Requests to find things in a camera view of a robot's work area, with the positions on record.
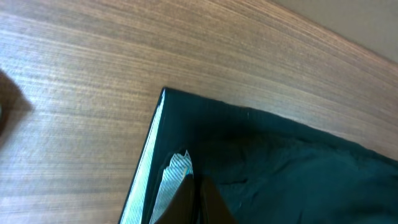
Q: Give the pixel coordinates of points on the black shorts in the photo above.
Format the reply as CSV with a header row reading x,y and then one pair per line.
x,y
268,169

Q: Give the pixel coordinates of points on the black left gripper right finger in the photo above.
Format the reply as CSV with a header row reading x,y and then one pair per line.
x,y
213,209

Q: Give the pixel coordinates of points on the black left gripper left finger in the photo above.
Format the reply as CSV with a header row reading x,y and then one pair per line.
x,y
182,206

